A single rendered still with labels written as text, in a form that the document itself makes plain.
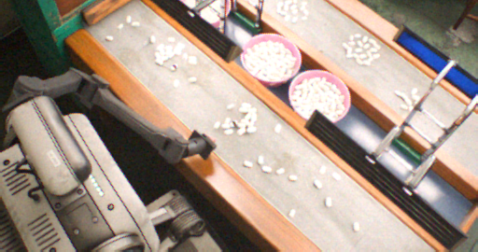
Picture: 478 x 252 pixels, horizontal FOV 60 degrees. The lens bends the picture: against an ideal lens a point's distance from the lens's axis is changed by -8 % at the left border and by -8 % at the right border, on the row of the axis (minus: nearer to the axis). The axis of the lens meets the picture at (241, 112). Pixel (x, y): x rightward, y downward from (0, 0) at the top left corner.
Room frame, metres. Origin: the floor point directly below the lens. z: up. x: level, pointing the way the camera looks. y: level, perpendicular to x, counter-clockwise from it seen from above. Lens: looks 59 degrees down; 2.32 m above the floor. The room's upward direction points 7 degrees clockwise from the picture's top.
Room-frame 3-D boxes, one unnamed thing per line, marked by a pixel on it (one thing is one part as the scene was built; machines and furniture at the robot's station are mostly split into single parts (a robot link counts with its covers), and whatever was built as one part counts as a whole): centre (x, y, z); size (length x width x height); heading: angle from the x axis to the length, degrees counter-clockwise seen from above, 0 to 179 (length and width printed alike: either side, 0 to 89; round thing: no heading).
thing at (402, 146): (0.95, -0.78, 0.90); 0.20 x 0.19 x 0.45; 52
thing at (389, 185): (0.57, -0.48, 1.08); 0.62 x 0.08 x 0.07; 52
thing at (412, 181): (0.63, -0.53, 0.90); 0.20 x 0.19 x 0.45; 52
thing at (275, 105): (1.00, -0.13, 0.71); 1.81 x 0.05 x 0.11; 52
